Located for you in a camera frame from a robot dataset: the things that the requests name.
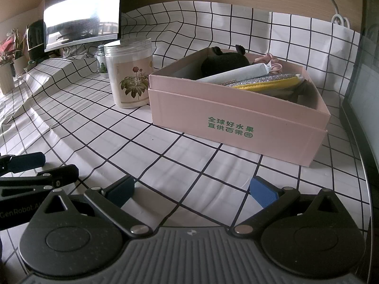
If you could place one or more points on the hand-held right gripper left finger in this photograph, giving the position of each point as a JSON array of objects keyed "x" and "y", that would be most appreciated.
[{"x": 120, "y": 190}]

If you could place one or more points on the pink cardboard box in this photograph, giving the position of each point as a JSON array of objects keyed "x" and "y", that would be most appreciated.
[{"x": 237, "y": 124}]

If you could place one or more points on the pink scrunchie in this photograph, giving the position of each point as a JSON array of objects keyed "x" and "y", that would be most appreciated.
[{"x": 271, "y": 62}]

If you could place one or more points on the silver glitter yellow pouch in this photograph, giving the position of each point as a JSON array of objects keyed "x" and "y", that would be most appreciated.
[{"x": 263, "y": 83}]

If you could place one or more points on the black speaker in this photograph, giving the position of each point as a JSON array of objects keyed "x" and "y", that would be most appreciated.
[{"x": 36, "y": 40}]

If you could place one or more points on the green potted plant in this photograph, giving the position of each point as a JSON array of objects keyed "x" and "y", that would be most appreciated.
[{"x": 20, "y": 62}]

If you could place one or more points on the red leaf potted plant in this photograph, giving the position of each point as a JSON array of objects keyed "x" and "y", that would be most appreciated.
[{"x": 6, "y": 74}]

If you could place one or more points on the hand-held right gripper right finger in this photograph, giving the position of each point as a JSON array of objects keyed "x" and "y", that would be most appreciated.
[{"x": 262, "y": 193}]

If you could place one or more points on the flower label plastic jar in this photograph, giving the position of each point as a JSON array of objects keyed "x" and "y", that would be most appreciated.
[{"x": 130, "y": 80}]

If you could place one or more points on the small glass bottle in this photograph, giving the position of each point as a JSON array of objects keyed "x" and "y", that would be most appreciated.
[{"x": 102, "y": 62}]

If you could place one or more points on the black plush toy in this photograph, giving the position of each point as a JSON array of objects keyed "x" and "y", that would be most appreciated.
[{"x": 222, "y": 63}]

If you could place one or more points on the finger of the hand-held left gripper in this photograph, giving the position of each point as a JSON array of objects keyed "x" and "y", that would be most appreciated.
[
  {"x": 60, "y": 174},
  {"x": 28, "y": 161}
]

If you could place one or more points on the black checked white tablecloth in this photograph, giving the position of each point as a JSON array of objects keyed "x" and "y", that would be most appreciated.
[{"x": 103, "y": 142}]

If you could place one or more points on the glossy black computer monitor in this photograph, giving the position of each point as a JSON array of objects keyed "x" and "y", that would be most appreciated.
[{"x": 80, "y": 9}]

